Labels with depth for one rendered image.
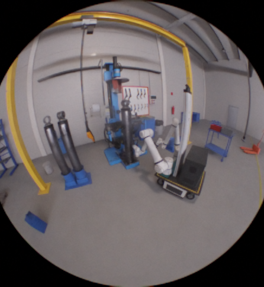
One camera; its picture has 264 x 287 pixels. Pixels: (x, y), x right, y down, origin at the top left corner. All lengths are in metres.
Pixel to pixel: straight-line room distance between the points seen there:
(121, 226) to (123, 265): 0.68
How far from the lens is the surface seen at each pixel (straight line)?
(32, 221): 2.11
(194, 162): 1.43
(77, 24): 2.78
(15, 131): 2.49
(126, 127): 2.00
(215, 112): 11.85
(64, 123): 1.85
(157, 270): 1.65
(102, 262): 1.69
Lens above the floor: 1.59
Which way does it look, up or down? 25 degrees down
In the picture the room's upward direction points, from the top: 4 degrees counter-clockwise
